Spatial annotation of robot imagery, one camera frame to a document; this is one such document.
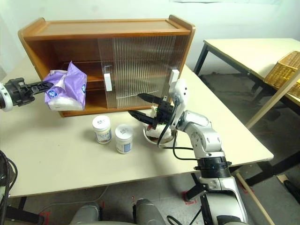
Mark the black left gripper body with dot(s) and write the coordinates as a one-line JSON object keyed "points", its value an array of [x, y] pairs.
{"points": [[18, 92]]}

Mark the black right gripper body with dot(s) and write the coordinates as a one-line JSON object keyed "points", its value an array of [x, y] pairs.
{"points": [[164, 112]]}

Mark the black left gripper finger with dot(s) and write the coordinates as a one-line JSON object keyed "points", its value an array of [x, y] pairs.
{"points": [[44, 84], [39, 91]]}

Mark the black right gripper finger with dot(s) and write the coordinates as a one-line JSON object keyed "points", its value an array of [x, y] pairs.
{"points": [[145, 118], [150, 98]]}

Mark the silver metal bowl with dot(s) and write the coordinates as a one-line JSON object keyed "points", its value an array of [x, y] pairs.
{"points": [[146, 134]]}

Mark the white plush toy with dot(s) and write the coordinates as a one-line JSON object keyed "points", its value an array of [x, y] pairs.
{"points": [[166, 136]]}

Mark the ribbed clear sliding door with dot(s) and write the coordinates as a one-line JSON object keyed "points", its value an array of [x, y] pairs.
{"points": [[105, 54], [140, 70]]}

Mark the white bottle with blue label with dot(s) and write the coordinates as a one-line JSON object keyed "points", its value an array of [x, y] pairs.
{"points": [[123, 140], [101, 131]]}

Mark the purple tissue pack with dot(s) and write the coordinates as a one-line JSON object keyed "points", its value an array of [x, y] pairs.
{"points": [[75, 77]]}

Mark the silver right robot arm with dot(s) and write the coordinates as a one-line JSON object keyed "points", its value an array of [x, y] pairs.
{"points": [[206, 138]]}

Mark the brown wooden cabinet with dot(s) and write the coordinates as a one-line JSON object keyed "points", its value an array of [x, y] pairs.
{"points": [[105, 28]]}

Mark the beige table with black legs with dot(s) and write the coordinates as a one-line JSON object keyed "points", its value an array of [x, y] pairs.
{"points": [[234, 51]]}

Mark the grey rounded shape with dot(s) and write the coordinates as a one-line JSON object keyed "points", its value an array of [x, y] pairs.
{"points": [[147, 213], [86, 215]]}

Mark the beige slanted wooden beam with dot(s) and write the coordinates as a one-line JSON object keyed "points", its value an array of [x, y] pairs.
{"points": [[272, 103]]}

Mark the thin wooden stick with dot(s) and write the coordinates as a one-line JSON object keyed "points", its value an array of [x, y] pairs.
{"points": [[253, 199]]}

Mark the woven wicker basket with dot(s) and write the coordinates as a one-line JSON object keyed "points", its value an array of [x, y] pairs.
{"points": [[295, 93], [286, 68]]}

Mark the black shoe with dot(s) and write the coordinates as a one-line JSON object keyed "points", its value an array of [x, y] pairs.
{"points": [[293, 188]]}

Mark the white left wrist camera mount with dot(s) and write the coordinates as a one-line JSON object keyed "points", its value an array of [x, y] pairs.
{"points": [[3, 98]]}

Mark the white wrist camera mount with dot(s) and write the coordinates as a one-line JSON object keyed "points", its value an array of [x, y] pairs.
{"points": [[3, 98], [180, 91]]}

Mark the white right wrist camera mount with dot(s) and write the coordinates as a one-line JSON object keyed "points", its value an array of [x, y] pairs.
{"points": [[180, 91]]}

